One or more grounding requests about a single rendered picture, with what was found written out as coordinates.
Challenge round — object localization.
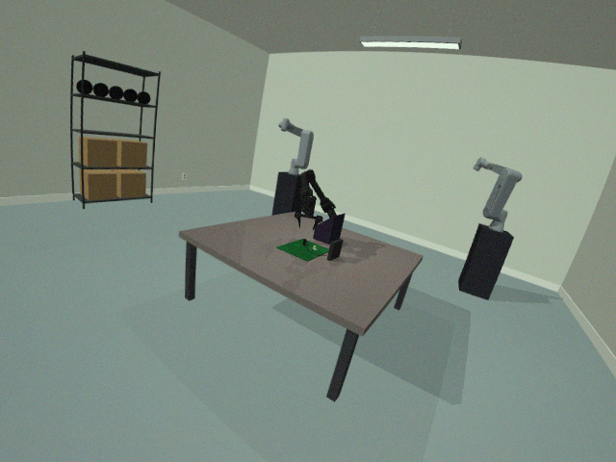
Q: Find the green circuit board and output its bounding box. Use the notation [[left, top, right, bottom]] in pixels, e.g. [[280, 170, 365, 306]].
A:
[[277, 239, 329, 262]]

